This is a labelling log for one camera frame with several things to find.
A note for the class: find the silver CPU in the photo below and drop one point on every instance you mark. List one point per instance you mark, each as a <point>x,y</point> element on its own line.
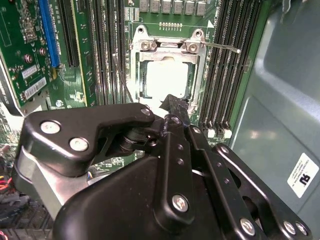
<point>167,77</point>

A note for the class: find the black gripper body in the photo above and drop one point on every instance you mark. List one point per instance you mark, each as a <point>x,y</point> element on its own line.
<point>112,207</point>

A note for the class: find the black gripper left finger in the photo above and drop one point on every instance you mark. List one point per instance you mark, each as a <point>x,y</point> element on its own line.
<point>75,125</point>

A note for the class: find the metal socket cover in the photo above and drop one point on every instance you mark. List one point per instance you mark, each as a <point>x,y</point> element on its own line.
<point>150,54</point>

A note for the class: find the thin metal locking lever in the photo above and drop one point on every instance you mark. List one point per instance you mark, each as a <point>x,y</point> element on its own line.
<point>220,46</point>
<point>122,78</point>

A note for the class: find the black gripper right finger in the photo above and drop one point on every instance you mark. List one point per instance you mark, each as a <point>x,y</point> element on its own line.
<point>222,172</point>

